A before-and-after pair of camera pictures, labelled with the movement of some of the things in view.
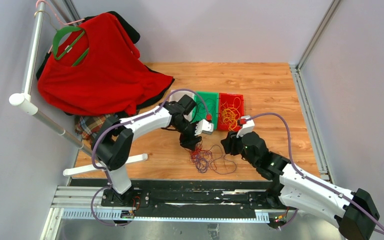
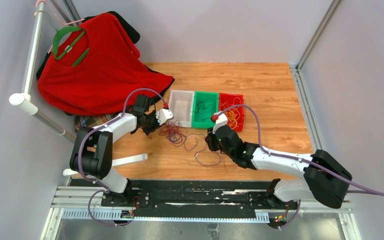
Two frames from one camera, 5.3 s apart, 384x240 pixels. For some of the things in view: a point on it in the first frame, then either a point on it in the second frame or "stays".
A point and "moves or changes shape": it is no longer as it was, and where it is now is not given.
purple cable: x=203 y=161 moves or changes shape
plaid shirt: x=87 y=127 stays
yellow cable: x=230 y=114 stays
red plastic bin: x=230 y=110 stays
